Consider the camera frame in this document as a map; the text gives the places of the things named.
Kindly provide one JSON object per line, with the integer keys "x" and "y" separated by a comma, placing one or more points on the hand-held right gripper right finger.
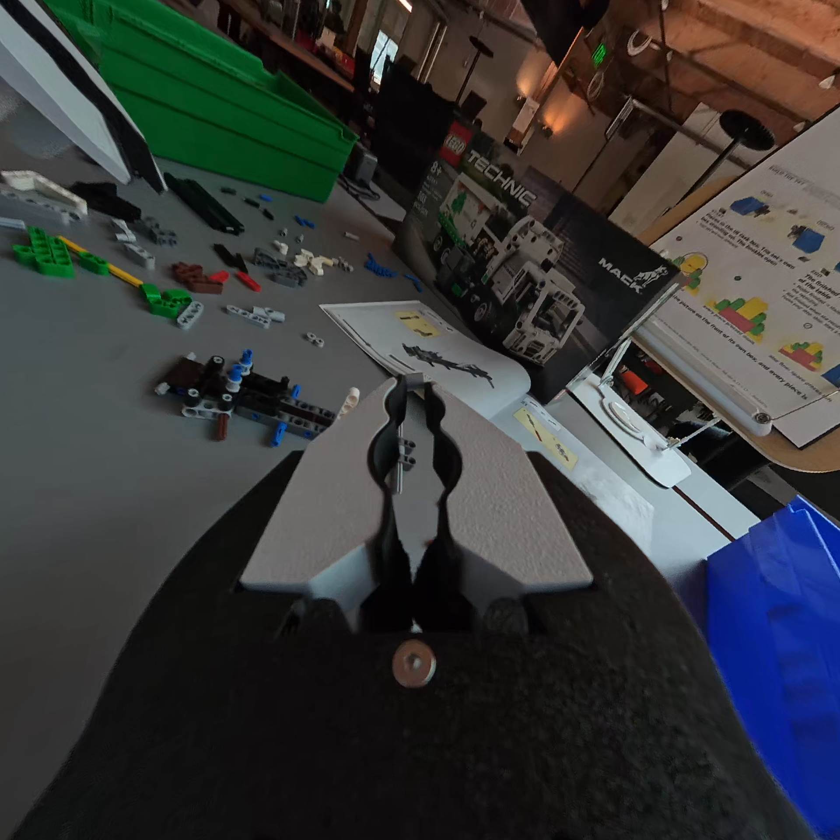
{"x": 519, "y": 519}

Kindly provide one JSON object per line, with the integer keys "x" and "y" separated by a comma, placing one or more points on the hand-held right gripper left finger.
{"x": 308, "y": 511}

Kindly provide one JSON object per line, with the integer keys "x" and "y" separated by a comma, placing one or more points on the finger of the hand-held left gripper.
{"x": 59, "y": 98}

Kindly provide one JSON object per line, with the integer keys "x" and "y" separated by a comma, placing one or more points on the grey lego axle with connector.
{"x": 401, "y": 459}

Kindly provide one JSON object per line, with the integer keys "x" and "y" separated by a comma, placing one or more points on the lego instruction booklet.
{"x": 394, "y": 334}

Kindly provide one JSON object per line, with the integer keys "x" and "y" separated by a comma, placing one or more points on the white lego panel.
{"x": 39, "y": 187}

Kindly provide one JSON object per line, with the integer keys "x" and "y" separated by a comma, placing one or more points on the black lego piece pile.
{"x": 105, "y": 200}

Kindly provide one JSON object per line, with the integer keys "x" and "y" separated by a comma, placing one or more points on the partly built lego assembly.
{"x": 262, "y": 407}

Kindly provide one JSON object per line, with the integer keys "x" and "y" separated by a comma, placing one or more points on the long black lego beam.
{"x": 203, "y": 203}

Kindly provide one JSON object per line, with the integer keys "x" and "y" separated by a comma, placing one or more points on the yellow lego axle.
{"x": 124, "y": 272}

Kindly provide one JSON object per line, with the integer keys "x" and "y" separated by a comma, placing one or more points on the brown lego piece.
{"x": 193, "y": 275}

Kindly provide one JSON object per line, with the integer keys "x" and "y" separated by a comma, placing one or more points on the green curved lego piece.
{"x": 161, "y": 301}

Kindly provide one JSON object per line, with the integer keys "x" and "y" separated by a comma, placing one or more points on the scattered small lego pieces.
{"x": 289, "y": 272}

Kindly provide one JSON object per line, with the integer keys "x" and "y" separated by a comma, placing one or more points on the lego set box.
{"x": 525, "y": 262}

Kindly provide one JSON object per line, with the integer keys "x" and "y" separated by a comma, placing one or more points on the white document stand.
{"x": 630, "y": 426}

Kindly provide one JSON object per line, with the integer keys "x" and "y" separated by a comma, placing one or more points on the green plastic bin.
{"x": 217, "y": 111}

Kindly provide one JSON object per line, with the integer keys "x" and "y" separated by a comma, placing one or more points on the wooden workbench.
{"x": 296, "y": 45}

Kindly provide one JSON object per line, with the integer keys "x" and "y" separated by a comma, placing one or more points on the blue plastic bin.
{"x": 774, "y": 623}

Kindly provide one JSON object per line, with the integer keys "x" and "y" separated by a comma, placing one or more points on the wooden backing board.
{"x": 797, "y": 456}

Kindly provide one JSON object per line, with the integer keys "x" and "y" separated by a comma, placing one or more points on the small grey box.
{"x": 361, "y": 164}

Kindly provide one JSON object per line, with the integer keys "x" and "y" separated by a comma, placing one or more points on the printed instruction sheet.
{"x": 755, "y": 275}

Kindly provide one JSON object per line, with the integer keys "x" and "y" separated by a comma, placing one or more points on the black monitor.
{"x": 410, "y": 132}

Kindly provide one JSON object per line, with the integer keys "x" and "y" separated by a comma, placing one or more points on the black round-top stand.
{"x": 748, "y": 128}
{"x": 482, "y": 45}

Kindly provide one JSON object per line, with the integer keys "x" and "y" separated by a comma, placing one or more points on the green lego frame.
{"x": 45, "y": 252}

